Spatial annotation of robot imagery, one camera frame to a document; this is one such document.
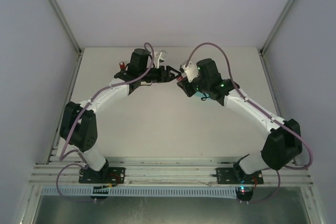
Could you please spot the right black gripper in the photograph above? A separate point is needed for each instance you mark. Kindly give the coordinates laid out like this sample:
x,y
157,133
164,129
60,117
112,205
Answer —
x,y
186,86

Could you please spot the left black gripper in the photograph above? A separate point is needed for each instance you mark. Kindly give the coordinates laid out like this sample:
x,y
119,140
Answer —
x,y
165,74

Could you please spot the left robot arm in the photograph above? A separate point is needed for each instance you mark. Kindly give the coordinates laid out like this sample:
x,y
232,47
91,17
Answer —
x,y
79,120

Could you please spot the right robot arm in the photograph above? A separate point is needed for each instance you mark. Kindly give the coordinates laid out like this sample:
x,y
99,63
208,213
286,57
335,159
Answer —
x,y
281,137

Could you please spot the teal plastic bin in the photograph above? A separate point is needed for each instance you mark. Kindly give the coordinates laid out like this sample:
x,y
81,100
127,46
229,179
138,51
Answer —
x,y
202,95

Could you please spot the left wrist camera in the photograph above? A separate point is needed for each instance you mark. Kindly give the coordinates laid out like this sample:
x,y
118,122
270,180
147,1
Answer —
x,y
159,57

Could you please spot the right frame post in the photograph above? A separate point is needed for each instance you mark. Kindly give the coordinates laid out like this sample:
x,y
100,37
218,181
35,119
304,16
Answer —
x,y
283,14

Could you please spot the frame post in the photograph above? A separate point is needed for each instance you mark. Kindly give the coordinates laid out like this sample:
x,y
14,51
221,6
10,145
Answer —
x,y
283,14
64,23

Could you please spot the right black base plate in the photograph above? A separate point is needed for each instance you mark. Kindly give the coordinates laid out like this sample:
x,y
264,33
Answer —
x,y
227,175

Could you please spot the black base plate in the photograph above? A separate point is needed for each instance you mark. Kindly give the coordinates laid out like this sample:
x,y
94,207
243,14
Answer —
x,y
109,175
227,175

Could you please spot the grey slotted cable duct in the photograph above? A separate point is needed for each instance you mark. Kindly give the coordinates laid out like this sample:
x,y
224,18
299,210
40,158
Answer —
x,y
137,191

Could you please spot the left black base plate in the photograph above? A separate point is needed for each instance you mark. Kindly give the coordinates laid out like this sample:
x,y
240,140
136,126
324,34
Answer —
x,y
109,175

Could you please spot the left frame post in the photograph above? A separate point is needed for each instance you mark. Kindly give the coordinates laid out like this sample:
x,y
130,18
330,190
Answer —
x,y
64,23

